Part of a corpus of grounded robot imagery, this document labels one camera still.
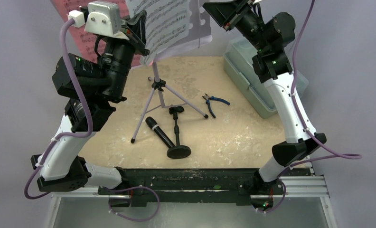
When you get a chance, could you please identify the white sheet music page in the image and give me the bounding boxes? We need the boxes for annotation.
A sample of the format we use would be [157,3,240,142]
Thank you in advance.
[126,0,190,66]

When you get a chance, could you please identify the pink sheet music page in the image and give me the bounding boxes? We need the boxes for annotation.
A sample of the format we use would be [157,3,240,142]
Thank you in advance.
[51,0,129,63]

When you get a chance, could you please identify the black handheld microphone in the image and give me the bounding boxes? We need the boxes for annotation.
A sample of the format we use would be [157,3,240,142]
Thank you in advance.
[145,116,175,148]

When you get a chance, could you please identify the black desktop microphone stand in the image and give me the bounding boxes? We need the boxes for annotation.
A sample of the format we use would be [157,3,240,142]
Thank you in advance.
[167,106,191,159]

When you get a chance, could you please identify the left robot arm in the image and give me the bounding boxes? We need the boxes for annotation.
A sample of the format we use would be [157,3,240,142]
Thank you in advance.
[31,7,149,195]

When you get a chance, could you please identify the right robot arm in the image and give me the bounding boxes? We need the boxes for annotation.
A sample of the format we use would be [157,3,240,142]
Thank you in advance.
[203,0,327,193]

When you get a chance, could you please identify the clear plastic storage box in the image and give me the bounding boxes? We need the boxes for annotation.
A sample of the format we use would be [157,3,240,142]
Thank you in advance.
[223,36,310,120]

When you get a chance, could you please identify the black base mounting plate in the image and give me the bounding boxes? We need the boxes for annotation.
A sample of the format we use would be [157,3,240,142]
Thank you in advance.
[81,168,312,208]

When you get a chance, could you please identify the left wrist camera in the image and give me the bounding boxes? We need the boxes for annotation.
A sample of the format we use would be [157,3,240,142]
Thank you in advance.
[67,0,129,40]

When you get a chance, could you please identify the blue handled cutting pliers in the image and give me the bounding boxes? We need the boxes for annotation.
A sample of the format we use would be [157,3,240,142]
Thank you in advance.
[202,95,231,119]

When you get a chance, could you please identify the aluminium rail frame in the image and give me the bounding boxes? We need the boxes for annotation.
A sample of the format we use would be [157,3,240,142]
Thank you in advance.
[43,164,336,228]

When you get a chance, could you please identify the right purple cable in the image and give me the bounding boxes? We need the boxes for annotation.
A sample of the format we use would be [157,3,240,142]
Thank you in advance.
[254,0,362,214]

